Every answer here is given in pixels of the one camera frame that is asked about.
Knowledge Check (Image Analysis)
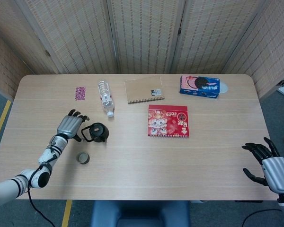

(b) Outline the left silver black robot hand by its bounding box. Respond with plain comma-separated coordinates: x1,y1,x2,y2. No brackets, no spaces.
56,109,90,142

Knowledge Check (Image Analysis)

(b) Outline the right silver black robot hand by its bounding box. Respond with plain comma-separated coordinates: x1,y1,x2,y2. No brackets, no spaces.
241,137,284,194

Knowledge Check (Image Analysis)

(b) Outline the black teapot with loop handle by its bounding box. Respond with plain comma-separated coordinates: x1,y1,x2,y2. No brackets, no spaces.
81,122,109,143

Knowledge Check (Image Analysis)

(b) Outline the dark green cup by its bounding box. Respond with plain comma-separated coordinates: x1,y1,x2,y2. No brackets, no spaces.
76,152,90,165

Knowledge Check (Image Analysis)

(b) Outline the clear plastic water bottle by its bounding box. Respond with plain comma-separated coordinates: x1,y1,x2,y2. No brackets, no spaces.
97,80,115,118

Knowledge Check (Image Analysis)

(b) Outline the pink patterned card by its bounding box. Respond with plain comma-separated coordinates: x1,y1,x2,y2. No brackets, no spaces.
75,87,87,101

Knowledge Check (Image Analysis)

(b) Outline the kraft spiral notebook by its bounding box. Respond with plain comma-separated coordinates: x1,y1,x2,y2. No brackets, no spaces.
124,75,166,105

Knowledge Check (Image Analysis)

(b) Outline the red spiral desk calendar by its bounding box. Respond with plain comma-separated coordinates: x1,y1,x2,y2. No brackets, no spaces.
147,105,190,139

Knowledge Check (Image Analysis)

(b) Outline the translucent round plastic disc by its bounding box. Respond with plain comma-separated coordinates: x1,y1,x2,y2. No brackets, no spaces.
219,80,229,94

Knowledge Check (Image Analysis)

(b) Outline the blue cookie box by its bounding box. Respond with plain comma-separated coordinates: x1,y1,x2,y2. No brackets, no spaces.
179,75,221,99

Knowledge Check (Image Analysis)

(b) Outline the woven folding screen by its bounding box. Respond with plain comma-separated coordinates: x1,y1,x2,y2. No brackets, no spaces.
0,0,284,100

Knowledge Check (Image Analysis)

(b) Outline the black floor cable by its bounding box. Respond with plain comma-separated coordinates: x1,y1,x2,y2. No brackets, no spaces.
241,208,284,227

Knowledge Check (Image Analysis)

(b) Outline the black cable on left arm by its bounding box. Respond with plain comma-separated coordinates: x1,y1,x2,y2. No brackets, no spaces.
27,146,58,227

